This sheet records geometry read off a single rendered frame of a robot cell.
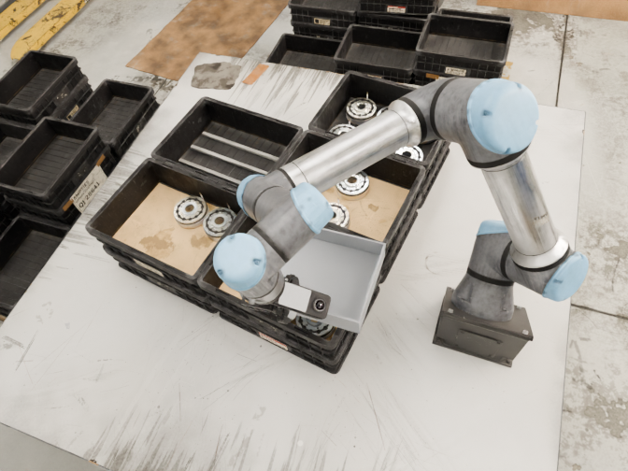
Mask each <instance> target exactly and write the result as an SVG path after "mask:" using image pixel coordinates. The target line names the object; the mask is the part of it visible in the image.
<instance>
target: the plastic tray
mask: <svg viewBox="0 0 628 471"><path fill-rule="evenodd" d="M385 249H386V243H382V242H378V241H375V240H371V239H366V238H362V237H358V236H355V235H348V234H344V233H340V232H337V231H333V230H329V229H325V228H322V229H321V232H320V233H319V234H316V235H315V236H314V237H313V238H312V239H311V240H310V241H309V242H308V243H307V244H306V245H305V246H304V247H303V248H301V249H300V250H299V251H298V252H297V253H296V254H295V255H294V256H293V257H292V258H291V260H290V261H289V262H288V263H286V264H285V265H284V266H283V267H282V268H281V271H282V273H283V276H284V277H286V276H287V275H290V274H293V275H295V276H296V277H298V278H299V283H300V286H303V287H306V288H309V289H311V290H314V291H317V292H320V293H324V294H327V295H329V296H330V297H331V303H330V306H329V310H328V313H327V317H326V318H325V319H323V320H316V319H313V318H310V317H308V316H305V315H301V314H298V313H297V314H296V315H298V316H301V317H305V318H308V319H311V320H314V321H319V322H323V323H326V324H329V325H333V326H335V327H338V328H342V329H345V330H348V331H352V332H354V333H357V334H359V333H360V331H361V328H362V325H363V322H364V317H365V314H366V311H367V309H368V306H369V303H370V300H371V297H372V294H373V291H374V289H375V286H376V282H377V279H378V274H379V271H380V268H381V266H382V263H383V260H384V257H385Z"/></svg>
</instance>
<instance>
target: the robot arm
mask: <svg viewBox="0 0 628 471"><path fill-rule="evenodd" d="M537 120H539V109H538V104H537V102H536V100H535V97H534V95H533V94H532V92H531V91H530V90H529V89H528V88H527V87H525V86H524V85H522V84H520V83H519V82H515V81H509V80H506V79H502V78H492V79H484V78H455V77H453V78H443V79H440V80H437V81H434V82H431V83H429V84H427V85H424V86H422V87H420V88H419V89H417V90H415V91H413V92H411V93H408V94H406V95H404V96H402V97H400V98H398V99H396V100H395V101H393V102H391V103H390V105H389V108H388V110H387V111H385V112H384V113H382V114H380V115H378V116H376V117H375V118H373V119H371V120H370V121H367V122H365V123H363V124H361V125H359V126H357V127H356V128H354V129H352V130H350V131H348V132H346V133H345V134H343V135H342V136H339V137H337V138H335V139H333V140H331V141H330V142H328V143H326V144H324V145H322V146H320V147H318V148H316V149H315V150H313V151H311V152H309V153H307V154H305V155H303V156H302V157H300V158H298V159H296V160H294V161H292V162H290V163H288V164H286V165H284V166H282V167H281V168H280V169H278V170H276V171H274V172H272V173H270V174H268V175H266V176H265V175H251V176H248V177H246V178H245V179H243V180H242V182H241V183H240V184H239V186H238V189H237V193H236V197H237V202H238V204H239V205H240V207H241V208H242V209H243V210H244V212H245V213H246V214H247V215H248V216H249V217H250V218H252V219H254V220H255V221H257V223H256V224H255V225H254V226H253V227H252V228H251V229H250V230H249V231H248V232H247V233H246V234H241V233H239V234H234V235H229V236H227V237H226V238H225V239H223V240H222V241H221V242H220V244H219V245H218V246H217V248H216V249H215V252H214V256H213V264H214V268H215V271H216V273H217V274H218V276H219V277H220V278H221V279H222V280H223V282H224V283H225V284H226V285H227V286H228V287H230V288H231V289H233V290H236V291H237V292H239V293H241V294H242V295H243V297H242V301H241V304H242V305H243V306H245V307H247V308H249V309H253V310H257V311H263V312H268V311H271V312H272V311H273V313H274V314H277V321H278V322H280V323H284V324H288V323H289V322H291V321H292V319H293V318H294V317H295V315H296V314H297V313H298V314H301V315H305V316H308V317H310V318H313V319H316V320H323V319H325V318H326V317H327V313H328V310H329V306H330V303H331V297H330V296H329V295H327V294H324V293H320V292H317V291H314V290H311V289H309V288H306V287H303V286H300V283H299V278H298V277H296V276H295V275H293V274H290V275H287V276H286V277H284V276H283V273H282V271H281V268H282V267H283V266H284V265H285V264H286V263H288V262H289V261H290V260H291V258H292V257H293V256H294V255H295V254H296V253H297V252H298V251H299V250H300V249H301V248H303V247H304V246H305V245H306V244H307V243H308V242H309V241H310V240H311V239H312V238H313V237H314V236H315V235H316V234H319V233H320V232H321V229H322V228H323V227H324V226H325V225H326V224H327V223H328V222H329V220H331V219H332V218H333V215H334V212H333V209H332V207H331V205H330V204H329V202H328V201H327V200H326V199H325V197H324V196H323V195H322V194H321V193H323V192H324V191H326V190H328V189H330V188H332V187H333V186H335V185H336V184H338V183H340V182H341V181H343V180H345V179H347V178H349V177H351V176H353V175H355V174H356V173H358V172H360V171H362V170H363V169H365V168H367V167H368V166H370V165H371V164H374V163H376V162H377V161H379V160H381V159H383V158H385V157H386V156H388V155H390V154H392V153H393V152H395V151H397V150H400V149H401V148H403V147H404V146H408V147H415V146H417V145H419V144H420V143H422V142H424V141H428V140H434V139H442V140H446V141H449V142H453V143H458V144H459V145H460V146H461V148H462V150H463V152H464V155H465V157H466V160H467V161H468V162H469V164H470V165H471V166H473V167H475V168H477V169H481V172H482V174H483V176H484V178H485V180H486V182H487V184H488V187H489V189H490V191H491V193H492V197H493V199H494V202H495V204H496V205H497V207H498V210H499V212H500V214H501V216H502V219H503V220H502V221H496V220H486V221H483V222H482V223H481V224H480V226H479V228H478V233H477V234H476V240H475V243H474V247H473V249H472V253H471V256H470V260H469V264H468V267H467V270H466V273H465V275H464V277H463V278H462V280H461V281H460V283H459V284H458V285H457V287H456V288H455V290H454V291H453V294H452V297H451V302H452V303H453V304H454V305H455V306H456V307H457V308H459V309H460V310H462V311H463V312H466V313H468V314H470V315H472V316H475V317H478V318H481V319H484V320H488V321H510V320H511V318H512V315H513V312H514V295H513V287H514V283H515V282H516V283H518V284H520V285H521V286H523V287H525V288H527V289H529V290H531V291H533V292H535V293H538V294H540V295H542V297H544V298H548V299H550V300H552V301H555V302H561V301H564V300H566V299H568V298H569V297H571V296H572V295H573V294H574V293H575V292H576V291H577V290H578V288H579V287H580V285H581V284H582V282H583V280H584V279H585V277H586V275H587V272H588V267H589V262H588V259H587V257H586V256H585V255H583V254H581V252H579V251H573V250H572V249H571V248H570V245H569V243H568V240H567V237H566V235H565V234H564V233H563V232H562V231H561V230H559V229H557V228H555V227H554V224H553V222H552V219H551V216H550V213H549V210H548V207H547V204H546V201H545V199H544V196H543V193H542V191H541V189H540V186H539V183H538V180H537V177H536V175H535V170H534V168H533V166H532V163H531V160H530V157H529V154H528V152H527V150H528V149H529V148H530V146H531V144H532V140H533V138H534V136H535V133H536V130H537V127H538V125H537V124H535V122H536V121H537ZM245 300H247V301H248V303H246V301H245Z"/></svg>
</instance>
